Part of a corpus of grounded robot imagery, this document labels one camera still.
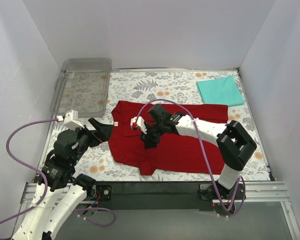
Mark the folded teal t shirt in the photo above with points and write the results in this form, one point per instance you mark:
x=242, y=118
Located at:
x=220, y=91

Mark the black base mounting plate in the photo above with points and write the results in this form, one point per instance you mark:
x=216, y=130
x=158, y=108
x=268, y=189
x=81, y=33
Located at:
x=156, y=195

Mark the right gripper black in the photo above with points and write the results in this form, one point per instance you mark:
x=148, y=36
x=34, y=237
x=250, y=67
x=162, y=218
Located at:
x=149, y=136

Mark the aluminium frame rail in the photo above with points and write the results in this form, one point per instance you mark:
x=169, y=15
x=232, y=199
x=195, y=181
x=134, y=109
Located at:
x=251, y=191

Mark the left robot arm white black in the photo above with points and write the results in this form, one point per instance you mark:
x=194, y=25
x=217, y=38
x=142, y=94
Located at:
x=58, y=193

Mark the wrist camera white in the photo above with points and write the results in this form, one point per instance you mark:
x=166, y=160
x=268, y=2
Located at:
x=70, y=120
x=138, y=123

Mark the red t shirt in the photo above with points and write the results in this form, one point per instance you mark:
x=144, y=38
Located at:
x=174, y=153

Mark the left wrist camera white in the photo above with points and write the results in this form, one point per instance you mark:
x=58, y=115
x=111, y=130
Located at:
x=70, y=120

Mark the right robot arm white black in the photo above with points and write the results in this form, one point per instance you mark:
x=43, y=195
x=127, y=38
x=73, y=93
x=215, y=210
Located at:
x=235, y=144

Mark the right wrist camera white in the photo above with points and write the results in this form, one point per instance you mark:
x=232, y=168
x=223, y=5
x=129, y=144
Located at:
x=138, y=123

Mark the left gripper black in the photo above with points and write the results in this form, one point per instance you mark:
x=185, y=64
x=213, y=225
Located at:
x=94, y=136

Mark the clear plastic bin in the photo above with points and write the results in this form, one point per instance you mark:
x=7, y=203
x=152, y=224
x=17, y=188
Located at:
x=83, y=86

